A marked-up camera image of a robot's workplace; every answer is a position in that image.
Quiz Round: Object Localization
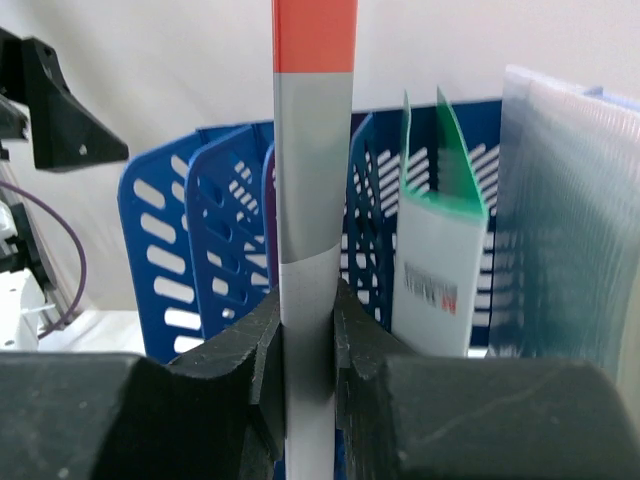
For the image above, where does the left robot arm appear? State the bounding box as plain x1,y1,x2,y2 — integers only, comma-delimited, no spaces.
1,30,129,351

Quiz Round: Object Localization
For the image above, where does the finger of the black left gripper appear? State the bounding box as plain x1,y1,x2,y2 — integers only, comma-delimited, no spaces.
21,38,129,172

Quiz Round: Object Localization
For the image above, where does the green clip file folder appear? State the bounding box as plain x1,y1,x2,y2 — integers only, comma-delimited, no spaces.
391,90,489,357

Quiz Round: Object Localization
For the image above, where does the blue plastic file organizer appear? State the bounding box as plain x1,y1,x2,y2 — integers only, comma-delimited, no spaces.
117,97,506,366

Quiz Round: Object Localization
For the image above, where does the red file folder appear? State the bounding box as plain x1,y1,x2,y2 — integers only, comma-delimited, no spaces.
273,1,357,479

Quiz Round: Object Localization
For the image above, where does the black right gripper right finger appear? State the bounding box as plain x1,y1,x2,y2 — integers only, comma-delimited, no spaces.
334,282,639,479

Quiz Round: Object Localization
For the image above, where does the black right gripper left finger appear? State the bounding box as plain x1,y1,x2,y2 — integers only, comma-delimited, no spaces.
1,291,284,479

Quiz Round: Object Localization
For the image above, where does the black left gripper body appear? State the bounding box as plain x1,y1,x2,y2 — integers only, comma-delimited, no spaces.
0,29,28,141

